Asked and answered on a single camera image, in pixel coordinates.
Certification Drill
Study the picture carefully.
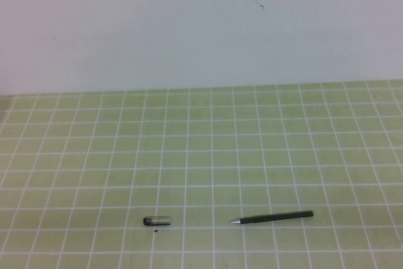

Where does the translucent pen cap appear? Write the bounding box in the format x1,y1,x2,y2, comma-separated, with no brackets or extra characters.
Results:
142,215,173,227

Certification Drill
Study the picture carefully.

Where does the black pen with silver tip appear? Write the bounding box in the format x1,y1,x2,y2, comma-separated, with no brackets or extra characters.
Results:
230,210,315,226

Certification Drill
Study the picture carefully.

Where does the green grid mat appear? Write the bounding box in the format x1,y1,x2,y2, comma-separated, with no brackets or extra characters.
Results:
0,79,403,269

